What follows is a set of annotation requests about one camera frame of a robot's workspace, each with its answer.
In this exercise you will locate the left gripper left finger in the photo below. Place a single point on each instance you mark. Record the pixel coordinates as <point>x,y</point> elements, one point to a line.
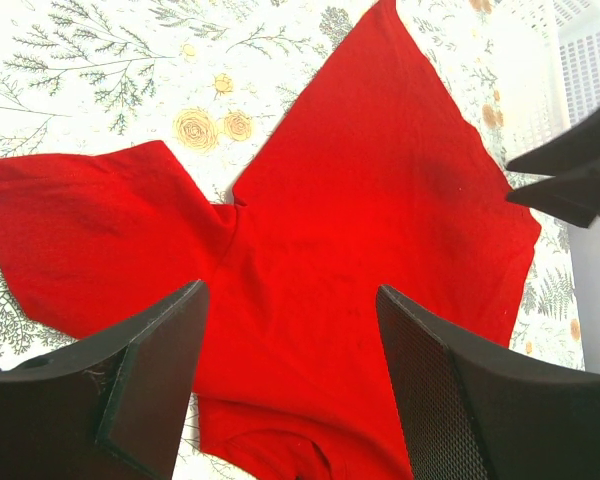
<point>109,406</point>

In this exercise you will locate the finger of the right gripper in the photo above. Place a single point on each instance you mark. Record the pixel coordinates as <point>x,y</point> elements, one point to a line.
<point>572,149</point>
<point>573,198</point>

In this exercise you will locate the red t shirt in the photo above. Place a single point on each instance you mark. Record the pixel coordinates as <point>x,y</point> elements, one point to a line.
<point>373,177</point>

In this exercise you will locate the white plastic basket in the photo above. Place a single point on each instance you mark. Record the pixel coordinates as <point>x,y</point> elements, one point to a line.
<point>546,56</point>

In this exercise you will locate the floral table cloth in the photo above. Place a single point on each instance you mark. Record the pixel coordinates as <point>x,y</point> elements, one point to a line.
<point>212,80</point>

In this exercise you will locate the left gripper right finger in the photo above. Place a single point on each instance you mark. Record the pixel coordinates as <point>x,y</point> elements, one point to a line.
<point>472,409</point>

